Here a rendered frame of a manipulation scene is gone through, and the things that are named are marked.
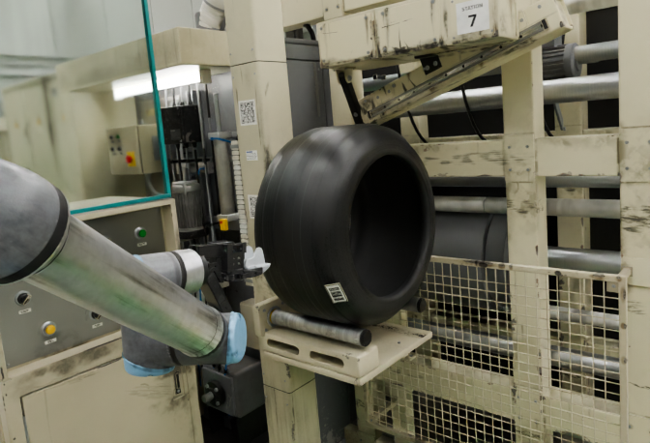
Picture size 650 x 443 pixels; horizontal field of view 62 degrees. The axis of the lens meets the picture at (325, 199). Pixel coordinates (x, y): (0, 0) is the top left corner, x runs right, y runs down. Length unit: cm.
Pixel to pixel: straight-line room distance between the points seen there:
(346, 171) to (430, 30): 50
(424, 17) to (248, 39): 51
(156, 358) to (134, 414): 75
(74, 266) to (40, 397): 101
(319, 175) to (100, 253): 73
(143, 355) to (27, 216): 54
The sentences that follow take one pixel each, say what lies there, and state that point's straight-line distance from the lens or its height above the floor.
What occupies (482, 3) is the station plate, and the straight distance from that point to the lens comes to 152.
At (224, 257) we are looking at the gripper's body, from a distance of 116.
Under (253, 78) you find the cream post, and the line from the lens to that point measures 164.
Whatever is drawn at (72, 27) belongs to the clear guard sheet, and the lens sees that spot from 166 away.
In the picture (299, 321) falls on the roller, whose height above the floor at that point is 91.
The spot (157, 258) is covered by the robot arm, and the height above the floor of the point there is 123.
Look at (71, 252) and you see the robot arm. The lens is 64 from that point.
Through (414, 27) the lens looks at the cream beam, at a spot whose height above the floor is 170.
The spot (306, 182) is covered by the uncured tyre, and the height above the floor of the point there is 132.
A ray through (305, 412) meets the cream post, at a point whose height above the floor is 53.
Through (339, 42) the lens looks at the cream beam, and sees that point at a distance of 176.
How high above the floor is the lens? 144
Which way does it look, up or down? 8 degrees down
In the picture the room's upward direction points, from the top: 5 degrees counter-clockwise
